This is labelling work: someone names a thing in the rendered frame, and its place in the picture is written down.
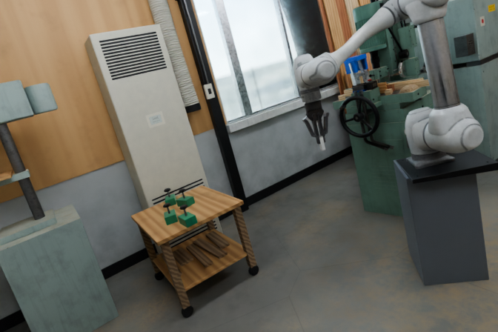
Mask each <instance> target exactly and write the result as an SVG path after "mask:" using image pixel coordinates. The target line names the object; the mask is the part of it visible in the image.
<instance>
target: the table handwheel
mask: <svg viewBox="0 0 498 332"><path fill-rule="evenodd" d="M353 100H359V108H358V113H355V114H354V115H353V118H351V119H347V120H344V115H343V113H344V109H343V110H339V119H340V122H341V124H342V126H343V127H344V129H345V130H346V131H347V132H348V133H349V134H351V135H352V136H355V137H358V138H366V137H369V136H371V135H373V134H374V133H375V132H376V130H377V128H378V126H379V120H380V118H379V111H378V110H377V108H376V105H375V104H374V103H373V102H372V101H371V100H370V99H367V98H365V97H364V96H352V97H349V98H347V99H346V100H345V101H344V102H343V103H342V105H341V106H343V105H347V104H348V103H349V102H351V101H353ZM362 101H364V102H366V103H367V104H368V105H369V106H370V107H371V108H372V109H367V112H368V115H369V114H371V113H374V115H375V124H374V126H373V127H371V126H370V125H369V124H368V123H367V122H366V121H365V120H364V118H365V113H364V112H362V113H361V104H362ZM352 120H354V121H355V122H363V123H364V124H365V125H366V126H367V127H369V128H370V129H371V130H370V131H369V132H367V133H363V134H361V133H355V132H353V131H352V130H351V129H350V128H349V127H348V126H347V125H346V122H349V121H352Z"/></svg>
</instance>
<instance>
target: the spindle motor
mask: <svg viewBox="0 0 498 332"><path fill-rule="evenodd" d="M379 9H380V6H379V2H377V1H376V2H373V3H370V4H365V5H362V6H360V7H357V8H354V9H353V18H354V22H355V26H356V31H357V30H358V29H360V28H361V27H362V26H363V25H364V24H365V23H366V22H367V21H368V20H369V19H370V18H371V17H372V16H373V15H374V14H375V13H376V12H377V11H378V10H379ZM386 47H387V45H386V41H385V33H384V30H383V31H381V32H379V33H377V34H375V35H374V36H372V37H370V38H369V39H368V40H367V41H365V42H364V43H363V44H362V45H361V46H360V47H359V49H360V53H362V54H364V53H370V52H374V51H377V50H381V49H384V48H386Z"/></svg>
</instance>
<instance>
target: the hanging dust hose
mask: <svg viewBox="0 0 498 332"><path fill-rule="evenodd" d="M147 1H148V4H149V6H150V10H151V14H152V17H153V20H154V23H155V24H160V27H161V29H162V34H163V36H164V40H165V44H166V46H167V51H168V53H169V57H170V60H171V64H172V66H173V70H174V73H175V76H176V80H177V83H178V86H179V90H180V93H181V95H182V100H183V102H184V106H185V109H186V113H191V112H194V111H197V110H201V105H200V103H199V102H198V98H197V95H196V92H195V90H194V89H195V88H194V86H193V82H192V80H191V78H190V77H191V76H190V74H189V70H188V68H187V67H186V66H187V65H186V64H187V63H185V62H186V61H185V59H184V55H182V54H183V52H182V49H181V47H180V46H181V45H180V43H179V39H178V36H177V33H176V30H175V29H176V28H174V27H175V26H174V22H173V20H172V19H173V18H171V17H172V15H171V13H170V8H169V5H168V2H167V0H147Z"/></svg>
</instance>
